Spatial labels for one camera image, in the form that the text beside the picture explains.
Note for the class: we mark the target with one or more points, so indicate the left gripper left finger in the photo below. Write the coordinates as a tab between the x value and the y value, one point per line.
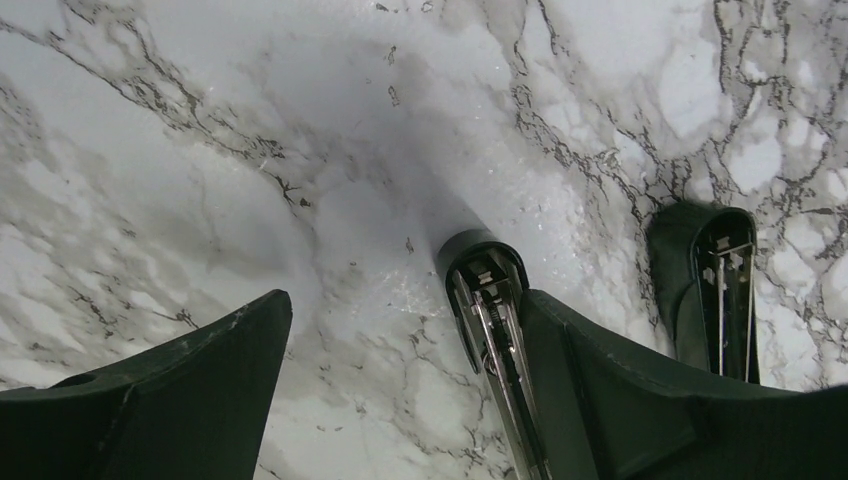
195	407

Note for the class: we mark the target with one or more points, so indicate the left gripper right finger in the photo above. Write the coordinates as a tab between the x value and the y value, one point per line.
610	408

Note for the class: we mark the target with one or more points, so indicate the beige black stapler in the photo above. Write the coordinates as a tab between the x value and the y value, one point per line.
702	267

